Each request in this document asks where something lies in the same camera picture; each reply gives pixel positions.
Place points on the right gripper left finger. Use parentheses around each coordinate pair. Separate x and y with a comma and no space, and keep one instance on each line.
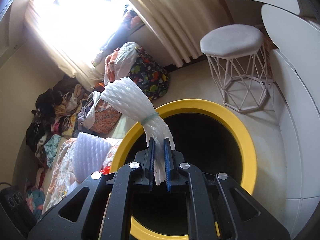
(100,207)

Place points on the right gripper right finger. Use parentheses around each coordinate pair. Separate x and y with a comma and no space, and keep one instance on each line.
(217,206)

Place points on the white foam net sleeve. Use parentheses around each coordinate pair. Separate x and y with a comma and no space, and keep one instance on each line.
(90,152)

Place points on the white foam net bundle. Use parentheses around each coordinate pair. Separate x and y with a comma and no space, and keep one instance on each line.
(127,98)

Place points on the yellow rimmed black trash bin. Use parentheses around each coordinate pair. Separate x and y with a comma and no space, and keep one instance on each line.
(210,137)

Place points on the peach white patterned bedspread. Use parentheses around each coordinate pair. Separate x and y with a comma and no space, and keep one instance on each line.
(60,180)

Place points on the light blue garment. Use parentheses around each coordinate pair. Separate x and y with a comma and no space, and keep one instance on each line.
(51,149)

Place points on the floral fabric bag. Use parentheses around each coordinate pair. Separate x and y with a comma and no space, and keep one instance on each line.
(105,118)

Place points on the pile of clothes on bed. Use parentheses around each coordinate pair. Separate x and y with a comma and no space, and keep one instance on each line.
(56,112)

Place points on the dinosaur print laundry basket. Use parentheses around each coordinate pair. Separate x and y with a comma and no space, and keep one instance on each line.
(149,76)

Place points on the white plastic bag of clothes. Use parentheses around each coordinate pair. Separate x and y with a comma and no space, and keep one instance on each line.
(119,63)

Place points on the cream curtain left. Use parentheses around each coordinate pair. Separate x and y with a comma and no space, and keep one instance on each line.
(63,41)

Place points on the cream curtain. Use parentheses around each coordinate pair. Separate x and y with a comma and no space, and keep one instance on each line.
(63,41)
(180,24)

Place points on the clothes on window sill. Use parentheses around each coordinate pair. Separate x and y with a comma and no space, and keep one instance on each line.
(131,22)

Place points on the cream curtain right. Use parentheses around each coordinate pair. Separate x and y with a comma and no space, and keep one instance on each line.
(180,24)

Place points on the white curved dresser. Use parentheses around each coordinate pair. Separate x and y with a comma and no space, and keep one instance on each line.
(286,132)

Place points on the white stool wire legs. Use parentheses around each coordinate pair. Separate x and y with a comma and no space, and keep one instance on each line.
(238,63)

